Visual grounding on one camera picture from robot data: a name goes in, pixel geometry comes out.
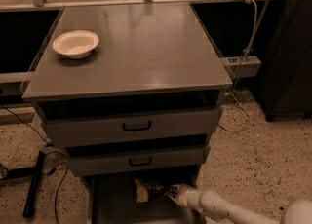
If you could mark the top grey drawer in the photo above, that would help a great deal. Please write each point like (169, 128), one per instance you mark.
(133, 127)

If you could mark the grey drawer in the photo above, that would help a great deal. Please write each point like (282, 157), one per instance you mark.
(133, 127)
(127, 162)

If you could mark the brown chip bag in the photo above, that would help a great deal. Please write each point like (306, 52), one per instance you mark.
(149, 190)

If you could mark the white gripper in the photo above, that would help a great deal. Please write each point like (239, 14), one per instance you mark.
(184, 196)

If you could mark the white paper bowl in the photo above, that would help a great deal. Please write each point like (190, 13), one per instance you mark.
(76, 44)

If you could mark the middle grey drawer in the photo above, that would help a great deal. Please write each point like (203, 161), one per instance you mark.
(127, 162)

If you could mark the grey drawer cabinet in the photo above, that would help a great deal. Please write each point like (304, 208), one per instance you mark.
(150, 58)

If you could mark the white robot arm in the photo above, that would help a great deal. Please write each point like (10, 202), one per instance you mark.
(212, 205)

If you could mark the open bottom drawer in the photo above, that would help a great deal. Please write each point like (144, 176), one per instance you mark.
(114, 199)

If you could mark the black floor stand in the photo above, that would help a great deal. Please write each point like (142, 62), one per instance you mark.
(34, 173)

